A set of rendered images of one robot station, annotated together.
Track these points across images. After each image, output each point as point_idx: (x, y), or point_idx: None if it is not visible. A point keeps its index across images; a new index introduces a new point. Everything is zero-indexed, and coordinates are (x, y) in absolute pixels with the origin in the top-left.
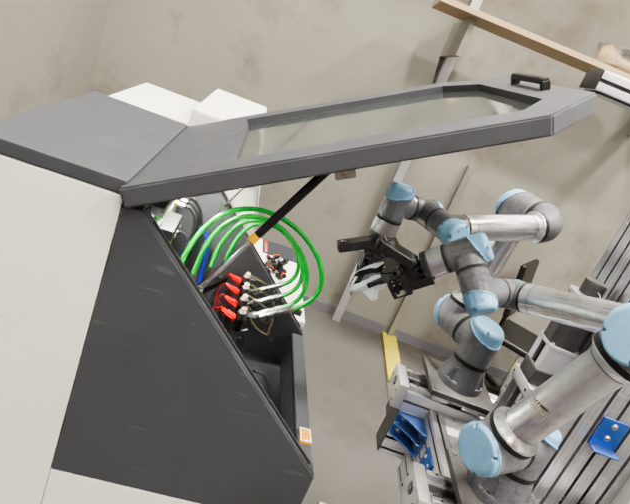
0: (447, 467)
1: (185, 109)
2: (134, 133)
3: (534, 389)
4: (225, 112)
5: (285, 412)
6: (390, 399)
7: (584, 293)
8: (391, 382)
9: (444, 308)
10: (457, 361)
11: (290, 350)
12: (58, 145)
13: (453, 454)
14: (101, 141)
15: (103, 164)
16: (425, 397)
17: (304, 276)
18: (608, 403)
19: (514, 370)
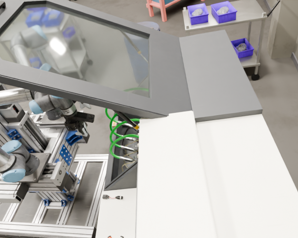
0: (61, 135)
1: (233, 216)
2: (200, 69)
3: (26, 111)
4: (174, 143)
5: (118, 150)
6: (65, 170)
7: None
8: (60, 177)
9: (21, 165)
10: (30, 155)
11: (112, 177)
12: (205, 38)
13: (63, 121)
14: (201, 51)
15: (188, 39)
16: (50, 163)
17: (111, 124)
18: None
19: (21, 124)
